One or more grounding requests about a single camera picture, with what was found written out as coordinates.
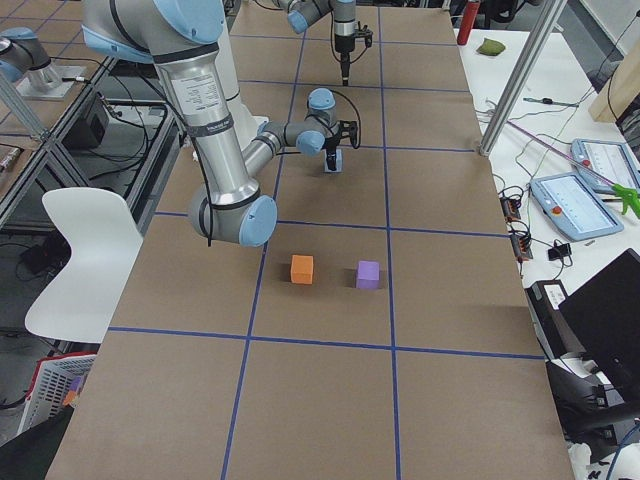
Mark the red bottle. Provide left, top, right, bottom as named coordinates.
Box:
left=456, top=0, right=481, bottom=46

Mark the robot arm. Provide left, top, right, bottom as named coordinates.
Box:
left=82, top=1, right=358, bottom=247
left=273, top=0, right=360, bottom=86

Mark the black laptop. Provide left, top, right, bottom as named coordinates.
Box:
left=560, top=248, right=639, bottom=401

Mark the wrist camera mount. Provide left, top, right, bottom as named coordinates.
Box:
left=339, top=120, right=360, bottom=149
left=354, top=22, right=373, bottom=49

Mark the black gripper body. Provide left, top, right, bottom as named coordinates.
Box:
left=333, top=34, right=356, bottom=61
left=323, top=133, right=342, bottom=156

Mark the purple foam block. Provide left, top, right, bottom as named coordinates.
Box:
left=356, top=260, right=380, bottom=290

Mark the near teach pendant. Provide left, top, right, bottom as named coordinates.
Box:
left=530, top=173, right=624, bottom=241

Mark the orange foam block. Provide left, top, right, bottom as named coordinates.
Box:
left=290, top=254, right=314, bottom=285

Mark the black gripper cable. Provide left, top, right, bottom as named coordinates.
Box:
left=272, top=89, right=362, bottom=157

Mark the white perforated basket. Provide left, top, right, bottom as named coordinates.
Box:
left=16, top=352, right=97, bottom=435

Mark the teach pendant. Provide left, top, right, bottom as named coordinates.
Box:
left=571, top=139, right=639, bottom=190
left=530, top=173, right=624, bottom=241

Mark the far teach pendant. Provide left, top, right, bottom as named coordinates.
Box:
left=571, top=139, right=639, bottom=190

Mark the aluminium frame post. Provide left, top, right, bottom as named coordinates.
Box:
left=478, top=0, right=567, bottom=157

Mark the green grabber tool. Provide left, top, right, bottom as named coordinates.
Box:
left=506, top=120, right=640, bottom=217

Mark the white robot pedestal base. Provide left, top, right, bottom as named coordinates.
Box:
left=192, top=0, right=269, bottom=161

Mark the light blue foam block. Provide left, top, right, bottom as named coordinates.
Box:
left=324, top=149, right=343, bottom=174

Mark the white chair seat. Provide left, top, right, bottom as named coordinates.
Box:
left=25, top=187, right=143, bottom=344

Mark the green bean bag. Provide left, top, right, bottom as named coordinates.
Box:
left=476, top=38, right=506, bottom=57

